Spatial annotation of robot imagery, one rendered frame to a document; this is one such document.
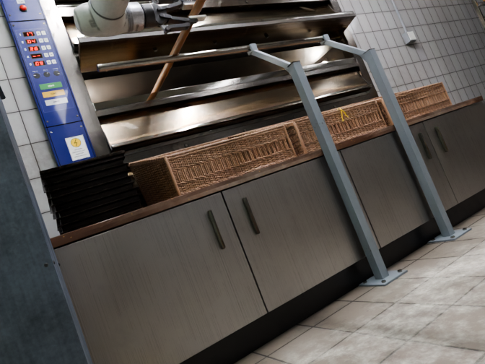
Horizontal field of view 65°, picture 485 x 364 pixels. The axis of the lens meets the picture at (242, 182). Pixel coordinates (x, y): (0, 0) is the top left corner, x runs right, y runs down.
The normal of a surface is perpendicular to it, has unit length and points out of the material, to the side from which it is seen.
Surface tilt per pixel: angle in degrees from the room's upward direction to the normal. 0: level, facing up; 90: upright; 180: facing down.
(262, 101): 70
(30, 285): 90
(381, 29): 90
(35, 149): 90
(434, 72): 90
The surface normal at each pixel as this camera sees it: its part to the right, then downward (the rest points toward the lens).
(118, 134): 0.29, -0.54
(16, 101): 0.43, -0.25
